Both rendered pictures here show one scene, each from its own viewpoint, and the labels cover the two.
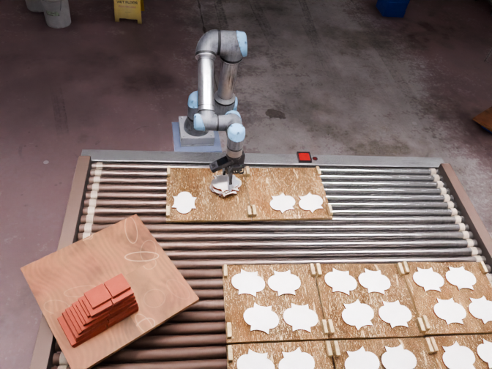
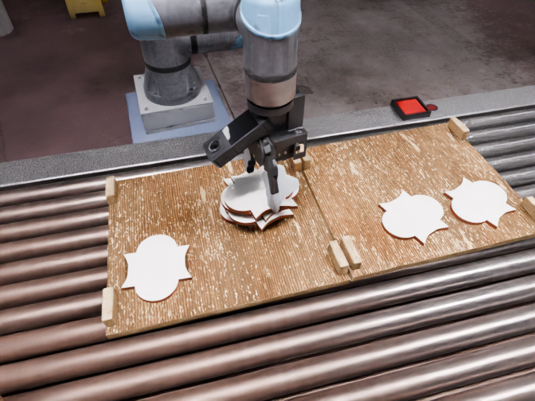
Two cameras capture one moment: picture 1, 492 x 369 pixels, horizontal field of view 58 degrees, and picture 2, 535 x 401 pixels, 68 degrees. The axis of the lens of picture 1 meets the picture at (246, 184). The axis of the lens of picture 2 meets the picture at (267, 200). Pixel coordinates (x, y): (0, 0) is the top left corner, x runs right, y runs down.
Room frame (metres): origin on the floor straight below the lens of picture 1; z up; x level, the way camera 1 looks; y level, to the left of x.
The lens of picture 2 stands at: (0.99, 0.09, 1.54)
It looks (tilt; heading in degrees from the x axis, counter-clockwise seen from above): 48 degrees down; 359
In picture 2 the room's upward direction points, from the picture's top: straight up
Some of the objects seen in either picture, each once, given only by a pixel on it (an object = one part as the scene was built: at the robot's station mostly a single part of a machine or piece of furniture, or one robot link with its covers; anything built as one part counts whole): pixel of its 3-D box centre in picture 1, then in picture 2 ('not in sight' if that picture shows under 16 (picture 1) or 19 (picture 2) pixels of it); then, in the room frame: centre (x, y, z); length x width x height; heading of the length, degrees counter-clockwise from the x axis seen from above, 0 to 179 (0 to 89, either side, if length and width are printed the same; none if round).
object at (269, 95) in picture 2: (233, 149); (269, 82); (1.50, 0.08, 1.22); 0.08 x 0.08 x 0.05
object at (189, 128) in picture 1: (197, 121); (169, 73); (1.94, 0.33, 0.99); 0.15 x 0.15 x 0.10
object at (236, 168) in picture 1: (233, 162); (274, 126); (1.50, 0.07, 1.14); 0.09 x 0.08 x 0.12; 115
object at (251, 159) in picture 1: (273, 162); (346, 130); (1.82, -0.13, 0.89); 2.08 x 0.09 x 0.06; 102
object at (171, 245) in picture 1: (288, 244); (472, 332); (1.26, -0.25, 0.90); 1.95 x 0.05 x 0.05; 102
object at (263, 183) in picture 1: (287, 192); (409, 188); (1.56, -0.22, 0.93); 0.41 x 0.35 x 0.02; 104
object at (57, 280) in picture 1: (110, 284); not in sight; (0.83, 0.46, 1.03); 0.50 x 0.50 x 0.02; 45
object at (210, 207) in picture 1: (207, 193); (217, 227); (1.46, 0.18, 0.93); 0.41 x 0.35 x 0.02; 103
